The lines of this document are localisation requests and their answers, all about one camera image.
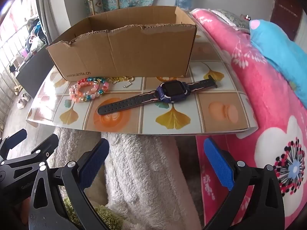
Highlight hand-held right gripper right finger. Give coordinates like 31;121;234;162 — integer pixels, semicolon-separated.
203;137;286;230

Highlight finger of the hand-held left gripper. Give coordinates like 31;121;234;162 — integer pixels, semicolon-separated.
0;129;27;160
0;133;59;166

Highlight pile of clothes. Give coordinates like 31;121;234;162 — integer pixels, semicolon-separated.
26;17;46;53

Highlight tile patterned table mat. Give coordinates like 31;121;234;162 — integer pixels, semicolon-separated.
26;21;259;136

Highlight black cabinet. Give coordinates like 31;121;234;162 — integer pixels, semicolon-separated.
16;50;54;99

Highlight white fluffy robe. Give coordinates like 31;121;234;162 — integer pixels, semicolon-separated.
49;127;202;230

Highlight grey curtain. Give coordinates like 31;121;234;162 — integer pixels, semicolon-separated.
34;0;54;45

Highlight grey floral pillow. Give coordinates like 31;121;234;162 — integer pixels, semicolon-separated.
210;9;251;31

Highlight dark red door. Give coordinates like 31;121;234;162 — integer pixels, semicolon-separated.
270;0;304;41

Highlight metal balcony railing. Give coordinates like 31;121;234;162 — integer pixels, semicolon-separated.
0;38;29;115

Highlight blue pillow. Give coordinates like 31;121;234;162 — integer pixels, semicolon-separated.
249;19;307;106

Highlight pink and blue bead bracelet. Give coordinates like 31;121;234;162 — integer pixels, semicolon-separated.
78;81;110;102

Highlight dark blue smartwatch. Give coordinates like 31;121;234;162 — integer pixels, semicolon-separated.
97;75;218;116

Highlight brown cardboard box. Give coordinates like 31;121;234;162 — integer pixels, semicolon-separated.
45;5;198;81

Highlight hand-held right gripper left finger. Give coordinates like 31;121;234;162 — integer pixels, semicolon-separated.
29;138;111;230

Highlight pink floral blanket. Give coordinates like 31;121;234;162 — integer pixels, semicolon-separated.
189;8;307;230

